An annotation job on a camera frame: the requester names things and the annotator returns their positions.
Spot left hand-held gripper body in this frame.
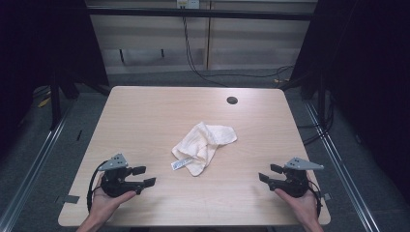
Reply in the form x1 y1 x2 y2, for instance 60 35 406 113
97 153 145 198

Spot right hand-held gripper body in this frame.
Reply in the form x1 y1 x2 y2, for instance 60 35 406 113
267 157 325 199

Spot cream white towel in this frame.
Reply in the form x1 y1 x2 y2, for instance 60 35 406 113
170 121 239 177

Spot person's left hand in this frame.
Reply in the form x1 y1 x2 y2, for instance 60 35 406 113
88 175 137 223

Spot person's right hand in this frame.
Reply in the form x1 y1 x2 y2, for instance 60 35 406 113
274 180 321 224

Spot black metal stand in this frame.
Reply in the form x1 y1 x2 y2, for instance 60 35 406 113
48 69 63 131

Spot yellow object on floor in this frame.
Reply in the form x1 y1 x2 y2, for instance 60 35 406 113
37 96 52 109

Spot dark curtain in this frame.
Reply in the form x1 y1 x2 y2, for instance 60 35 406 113
0 0 109 162
279 0 410 196

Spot black horizontal bar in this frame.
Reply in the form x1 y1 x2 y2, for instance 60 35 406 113
86 7 319 22

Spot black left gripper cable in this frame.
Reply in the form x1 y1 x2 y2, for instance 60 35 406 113
86 159 109 214

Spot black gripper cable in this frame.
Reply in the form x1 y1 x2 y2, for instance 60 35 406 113
86 159 109 214
307 180 324 218

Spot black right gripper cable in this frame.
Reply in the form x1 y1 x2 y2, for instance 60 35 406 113
307 180 324 218

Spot metal floor rail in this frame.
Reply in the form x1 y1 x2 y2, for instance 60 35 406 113
304 101 382 232
0 100 77 232

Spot bundle of black cables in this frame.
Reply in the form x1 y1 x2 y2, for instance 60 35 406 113
297 91 336 147

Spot black cable on floor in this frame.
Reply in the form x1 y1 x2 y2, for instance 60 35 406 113
182 7 295 88

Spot white wall outlet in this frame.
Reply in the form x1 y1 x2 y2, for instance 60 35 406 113
176 0 201 10

